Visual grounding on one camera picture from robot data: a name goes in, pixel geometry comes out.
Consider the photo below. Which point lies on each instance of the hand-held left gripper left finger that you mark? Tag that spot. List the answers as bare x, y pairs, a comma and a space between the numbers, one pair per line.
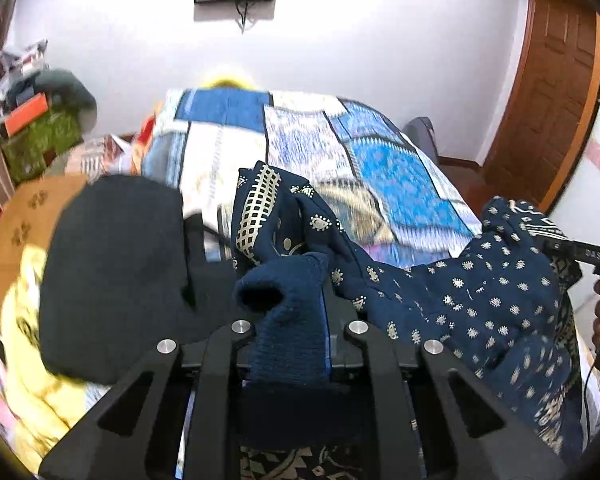
225, 355

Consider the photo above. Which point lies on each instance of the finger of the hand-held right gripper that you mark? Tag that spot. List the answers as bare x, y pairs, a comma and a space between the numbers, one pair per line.
580, 252

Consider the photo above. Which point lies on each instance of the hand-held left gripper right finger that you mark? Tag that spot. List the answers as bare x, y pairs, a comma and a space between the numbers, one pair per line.
327, 332

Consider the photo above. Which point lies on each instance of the navy patterned hooded jacket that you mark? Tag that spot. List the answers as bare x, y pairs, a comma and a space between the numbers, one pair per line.
455, 300

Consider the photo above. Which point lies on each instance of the wooden door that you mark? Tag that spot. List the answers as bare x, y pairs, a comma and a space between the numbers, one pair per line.
550, 105

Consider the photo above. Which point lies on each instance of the black garment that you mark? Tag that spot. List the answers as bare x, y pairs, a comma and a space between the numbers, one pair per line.
115, 270

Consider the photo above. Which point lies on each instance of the yellow cloth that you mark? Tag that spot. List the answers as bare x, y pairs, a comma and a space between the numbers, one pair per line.
35, 360

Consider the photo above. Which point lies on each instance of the grey bag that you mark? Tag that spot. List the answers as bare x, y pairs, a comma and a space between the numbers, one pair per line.
422, 137

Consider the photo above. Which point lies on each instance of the blue patchwork bedsheet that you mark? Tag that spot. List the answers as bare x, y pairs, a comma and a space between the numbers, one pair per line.
300, 135

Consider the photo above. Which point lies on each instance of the orange red cloth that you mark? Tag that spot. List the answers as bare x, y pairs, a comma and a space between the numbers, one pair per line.
145, 135

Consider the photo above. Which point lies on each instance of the floral beige cloth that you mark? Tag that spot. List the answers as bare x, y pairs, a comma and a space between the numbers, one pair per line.
97, 157

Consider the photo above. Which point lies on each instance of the brown wooden folding table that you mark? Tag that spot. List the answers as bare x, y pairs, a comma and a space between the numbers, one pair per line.
15, 230

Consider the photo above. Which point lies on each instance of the green patterned box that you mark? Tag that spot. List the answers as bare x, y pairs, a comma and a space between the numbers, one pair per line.
40, 147

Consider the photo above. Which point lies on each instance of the dark grey cloth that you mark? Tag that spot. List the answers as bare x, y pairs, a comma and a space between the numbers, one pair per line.
70, 92

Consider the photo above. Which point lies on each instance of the orange box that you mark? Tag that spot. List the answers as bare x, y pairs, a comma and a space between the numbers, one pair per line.
25, 115

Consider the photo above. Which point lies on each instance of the pile of clutter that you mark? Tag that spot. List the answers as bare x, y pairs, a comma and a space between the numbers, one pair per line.
17, 67

